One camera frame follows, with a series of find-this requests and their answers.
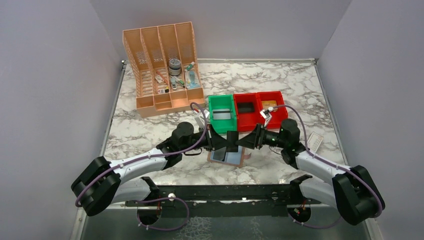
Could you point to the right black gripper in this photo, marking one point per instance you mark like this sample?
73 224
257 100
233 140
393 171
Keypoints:
258 136

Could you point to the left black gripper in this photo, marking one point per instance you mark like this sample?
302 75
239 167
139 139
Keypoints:
210 138

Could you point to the green plastic bin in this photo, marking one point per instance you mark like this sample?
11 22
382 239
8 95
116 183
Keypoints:
218 102

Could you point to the black VIP credit card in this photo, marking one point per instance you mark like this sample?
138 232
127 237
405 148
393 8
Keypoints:
245 107

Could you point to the red plastic double bin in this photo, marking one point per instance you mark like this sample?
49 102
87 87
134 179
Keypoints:
247 122

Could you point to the orange plastic file organizer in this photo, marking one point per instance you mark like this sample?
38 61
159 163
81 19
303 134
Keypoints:
148 50

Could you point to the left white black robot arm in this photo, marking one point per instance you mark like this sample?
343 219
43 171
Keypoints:
101 183

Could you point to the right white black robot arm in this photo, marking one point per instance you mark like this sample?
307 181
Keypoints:
350 190

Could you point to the grey card in green bin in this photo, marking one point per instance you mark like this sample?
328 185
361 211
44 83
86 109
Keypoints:
221 114

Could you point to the gold card box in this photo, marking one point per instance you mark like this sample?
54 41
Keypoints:
268 103

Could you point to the small red white box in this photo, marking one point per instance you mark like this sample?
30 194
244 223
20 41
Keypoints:
314 141

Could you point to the blue packaged item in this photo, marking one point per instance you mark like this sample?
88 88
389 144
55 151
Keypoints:
191 80

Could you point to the green marker pen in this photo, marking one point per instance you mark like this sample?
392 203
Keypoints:
180 82

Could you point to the green white glue tube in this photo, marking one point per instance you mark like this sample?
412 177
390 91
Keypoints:
189 66

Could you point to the small round tin can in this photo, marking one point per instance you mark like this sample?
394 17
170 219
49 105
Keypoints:
174 66

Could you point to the red white small packet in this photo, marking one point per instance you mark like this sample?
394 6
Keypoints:
161 80

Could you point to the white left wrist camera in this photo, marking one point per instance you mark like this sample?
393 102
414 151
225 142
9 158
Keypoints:
200 119

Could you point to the black metal base rail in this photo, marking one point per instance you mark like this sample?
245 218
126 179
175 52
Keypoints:
280 193

